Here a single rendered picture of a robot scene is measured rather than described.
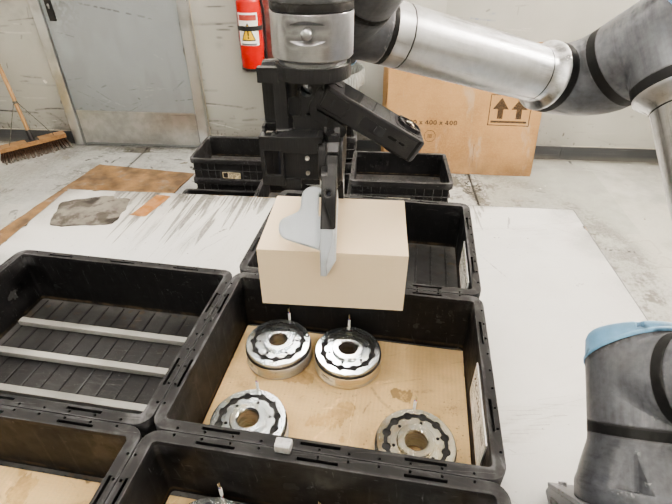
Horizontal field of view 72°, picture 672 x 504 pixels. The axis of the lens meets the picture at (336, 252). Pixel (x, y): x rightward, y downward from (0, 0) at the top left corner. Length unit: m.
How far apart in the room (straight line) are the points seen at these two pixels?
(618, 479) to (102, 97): 3.80
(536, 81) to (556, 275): 0.65
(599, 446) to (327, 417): 0.36
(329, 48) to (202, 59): 3.21
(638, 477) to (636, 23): 0.55
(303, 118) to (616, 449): 0.55
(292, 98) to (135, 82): 3.39
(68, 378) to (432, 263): 0.68
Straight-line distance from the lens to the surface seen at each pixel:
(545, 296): 1.18
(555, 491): 0.81
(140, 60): 3.77
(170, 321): 0.88
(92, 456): 0.68
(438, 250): 1.03
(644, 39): 0.71
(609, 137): 3.93
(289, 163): 0.48
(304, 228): 0.47
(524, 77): 0.70
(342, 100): 0.46
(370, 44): 0.58
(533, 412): 0.93
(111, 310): 0.94
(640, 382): 0.70
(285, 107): 0.47
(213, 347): 0.71
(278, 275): 0.51
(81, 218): 1.54
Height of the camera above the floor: 1.40
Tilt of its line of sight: 35 degrees down
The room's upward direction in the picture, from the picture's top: straight up
